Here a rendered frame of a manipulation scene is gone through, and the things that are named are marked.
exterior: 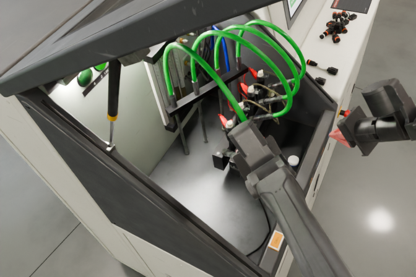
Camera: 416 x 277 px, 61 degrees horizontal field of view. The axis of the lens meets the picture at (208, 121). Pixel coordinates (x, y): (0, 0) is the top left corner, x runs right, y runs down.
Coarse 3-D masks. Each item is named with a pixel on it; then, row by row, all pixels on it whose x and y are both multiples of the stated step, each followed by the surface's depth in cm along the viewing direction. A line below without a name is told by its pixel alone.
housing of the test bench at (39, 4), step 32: (0, 0) 90; (32, 0) 88; (64, 0) 87; (0, 32) 80; (32, 32) 79; (0, 64) 73; (0, 96) 80; (0, 128) 101; (32, 128) 85; (32, 160) 111; (64, 192) 124; (96, 224) 141; (128, 256) 160
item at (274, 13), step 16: (320, 0) 157; (256, 16) 117; (272, 16) 119; (304, 16) 144; (272, 32) 122; (288, 32) 133; (304, 32) 146; (368, 32) 162; (288, 48) 135; (352, 80) 165; (336, 128) 169; (320, 176) 170
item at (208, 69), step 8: (168, 48) 89; (184, 48) 82; (192, 56) 80; (200, 56) 80; (200, 64) 79; (208, 64) 79; (168, 72) 102; (208, 72) 78; (168, 80) 105; (216, 80) 78; (168, 88) 107; (224, 88) 77; (232, 96) 77; (232, 104) 78; (240, 112) 78
